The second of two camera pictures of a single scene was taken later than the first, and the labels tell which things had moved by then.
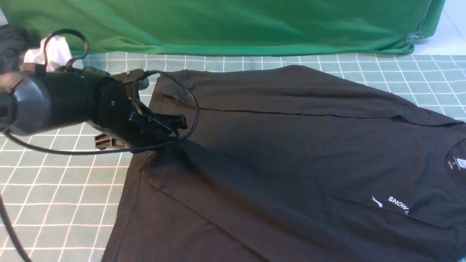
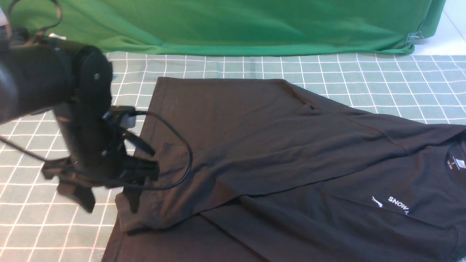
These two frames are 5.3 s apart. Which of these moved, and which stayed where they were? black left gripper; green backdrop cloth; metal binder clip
Moved: black left gripper
Stayed: metal binder clip; green backdrop cloth
